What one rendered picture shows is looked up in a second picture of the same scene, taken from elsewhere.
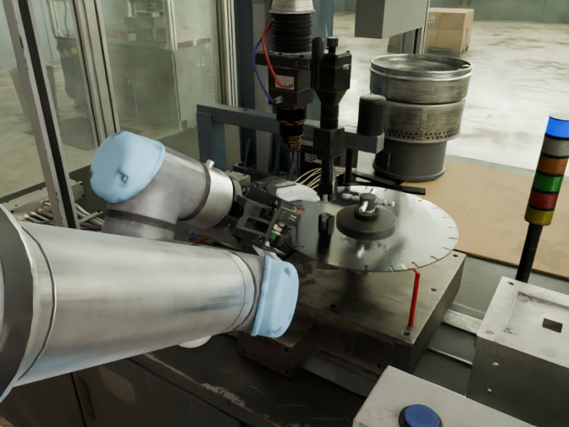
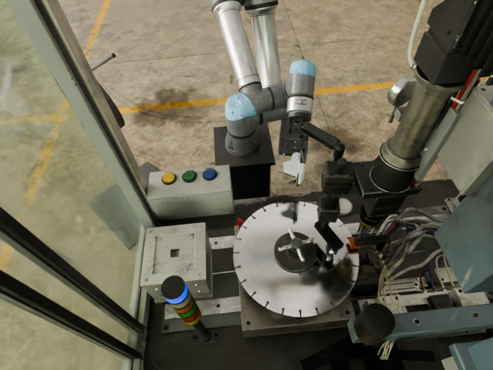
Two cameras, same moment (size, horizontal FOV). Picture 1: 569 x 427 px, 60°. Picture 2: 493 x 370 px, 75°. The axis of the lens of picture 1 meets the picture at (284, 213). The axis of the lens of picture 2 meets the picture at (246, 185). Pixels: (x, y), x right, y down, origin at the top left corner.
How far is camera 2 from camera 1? 1.20 m
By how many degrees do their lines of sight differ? 95
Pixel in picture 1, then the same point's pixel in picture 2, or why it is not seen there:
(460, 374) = (218, 263)
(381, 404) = (224, 173)
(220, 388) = (302, 195)
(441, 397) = (207, 186)
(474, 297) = (233, 344)
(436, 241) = (245, 257)
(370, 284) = not seen: hidden behind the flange
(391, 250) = (262, 231)
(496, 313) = (200, 243)
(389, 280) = not seen: hidden behind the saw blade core
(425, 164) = not seen: outside the picture
